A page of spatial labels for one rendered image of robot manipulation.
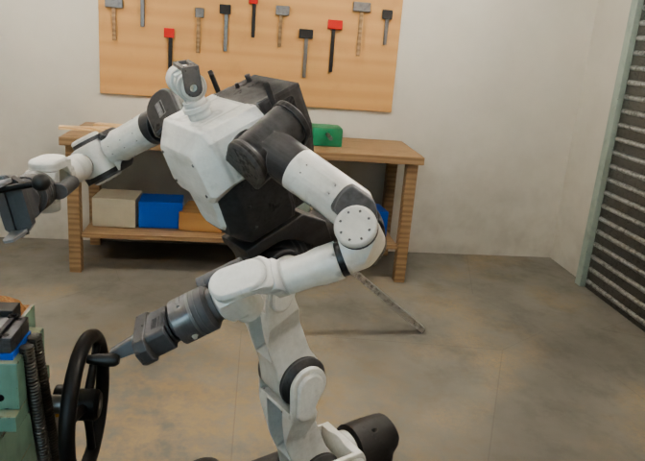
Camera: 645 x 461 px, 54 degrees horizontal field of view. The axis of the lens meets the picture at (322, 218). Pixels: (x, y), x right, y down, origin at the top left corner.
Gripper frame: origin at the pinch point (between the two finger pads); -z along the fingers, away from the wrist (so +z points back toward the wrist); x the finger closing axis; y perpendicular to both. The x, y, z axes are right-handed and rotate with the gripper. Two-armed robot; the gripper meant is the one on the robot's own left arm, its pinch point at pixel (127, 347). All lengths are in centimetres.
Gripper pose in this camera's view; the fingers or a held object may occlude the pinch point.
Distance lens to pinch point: 126.6
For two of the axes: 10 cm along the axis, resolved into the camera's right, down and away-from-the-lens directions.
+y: -4.1, -7.9, -4.6
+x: -1.7, -4.3, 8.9
